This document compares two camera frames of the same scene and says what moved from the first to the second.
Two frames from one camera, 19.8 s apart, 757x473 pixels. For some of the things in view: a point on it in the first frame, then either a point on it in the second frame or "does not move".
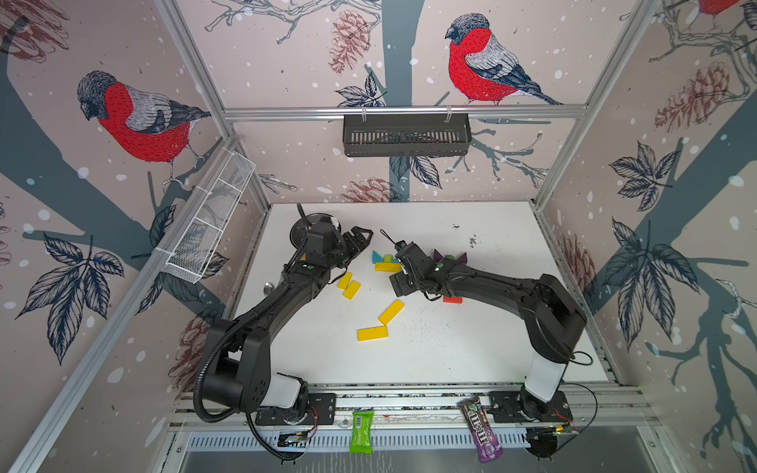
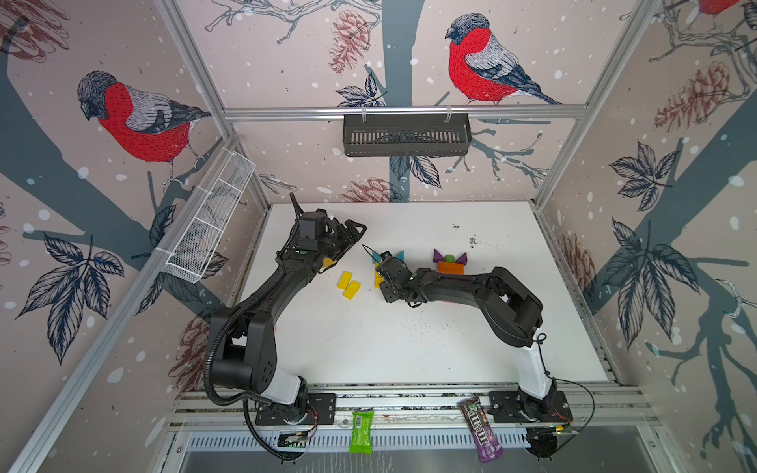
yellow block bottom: [371, 333] to [378, 280]
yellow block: [352, 290] does not move
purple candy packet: [485, 441] does not move
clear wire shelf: [189, 255] does not move
